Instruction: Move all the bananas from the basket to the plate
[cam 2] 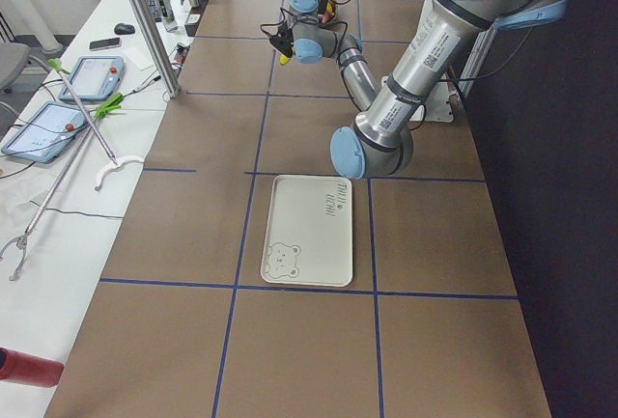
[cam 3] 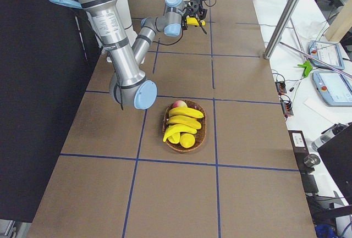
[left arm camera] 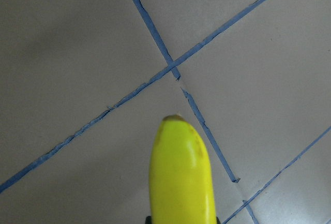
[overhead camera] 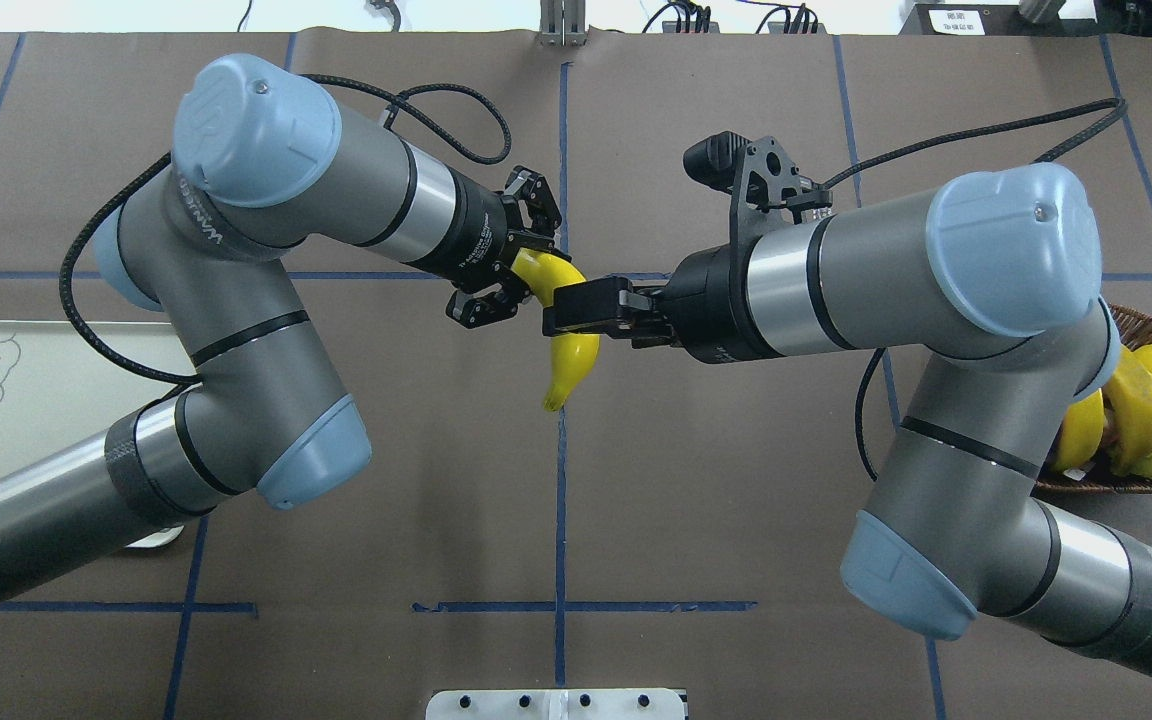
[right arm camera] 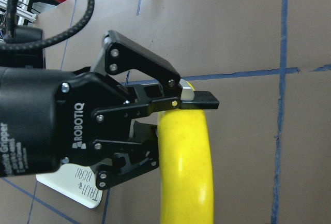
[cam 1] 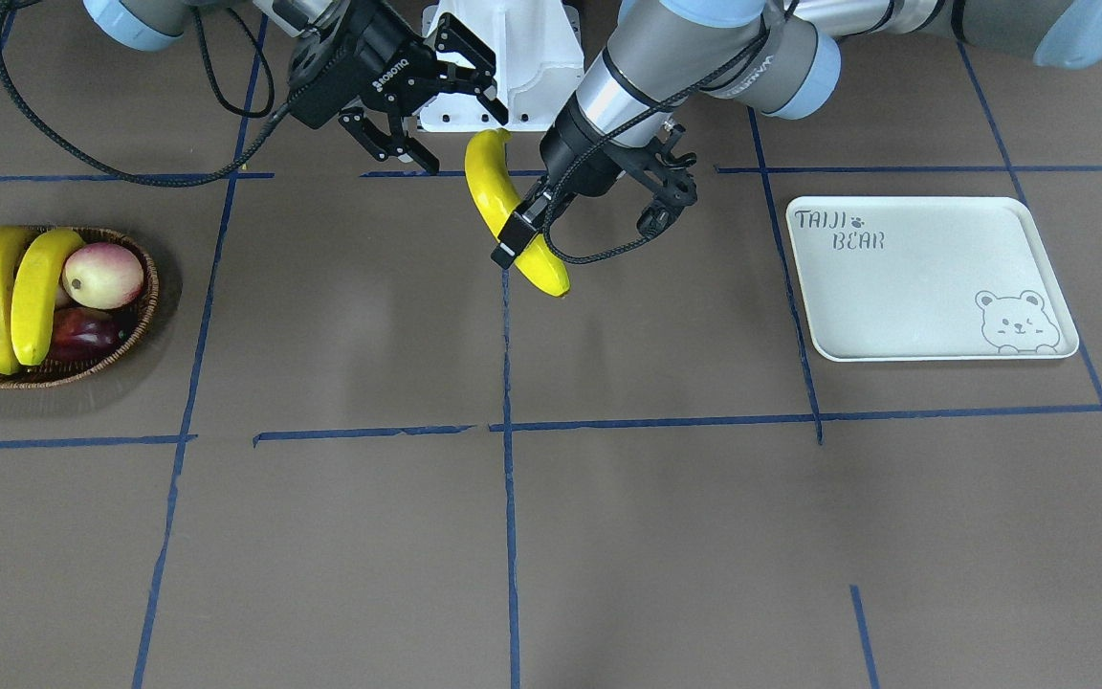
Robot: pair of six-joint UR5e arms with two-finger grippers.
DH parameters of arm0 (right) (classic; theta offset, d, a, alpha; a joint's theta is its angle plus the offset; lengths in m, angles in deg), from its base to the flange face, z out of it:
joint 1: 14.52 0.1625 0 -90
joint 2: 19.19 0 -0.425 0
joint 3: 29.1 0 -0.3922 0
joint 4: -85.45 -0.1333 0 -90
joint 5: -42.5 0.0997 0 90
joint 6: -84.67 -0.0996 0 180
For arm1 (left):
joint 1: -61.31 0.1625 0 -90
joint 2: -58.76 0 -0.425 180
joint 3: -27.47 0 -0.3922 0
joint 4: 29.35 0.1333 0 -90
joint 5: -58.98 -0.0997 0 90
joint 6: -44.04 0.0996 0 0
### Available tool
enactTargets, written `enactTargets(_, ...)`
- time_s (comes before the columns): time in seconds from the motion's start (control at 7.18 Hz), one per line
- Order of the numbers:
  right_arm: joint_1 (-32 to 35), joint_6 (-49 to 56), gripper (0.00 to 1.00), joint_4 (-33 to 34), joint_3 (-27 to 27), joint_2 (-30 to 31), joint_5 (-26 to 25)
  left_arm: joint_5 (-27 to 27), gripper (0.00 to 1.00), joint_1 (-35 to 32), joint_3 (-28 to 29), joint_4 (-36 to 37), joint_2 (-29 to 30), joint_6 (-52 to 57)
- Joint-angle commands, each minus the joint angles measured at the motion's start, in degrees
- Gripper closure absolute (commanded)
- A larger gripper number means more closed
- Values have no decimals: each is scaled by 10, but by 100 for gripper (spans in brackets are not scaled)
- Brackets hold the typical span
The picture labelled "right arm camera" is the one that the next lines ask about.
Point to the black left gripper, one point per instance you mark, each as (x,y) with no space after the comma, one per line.
(48,115)

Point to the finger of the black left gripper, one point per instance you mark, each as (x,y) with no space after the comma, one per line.
(120,54)
(122,160)

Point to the white bear tray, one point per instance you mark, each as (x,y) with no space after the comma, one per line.
(75,182)

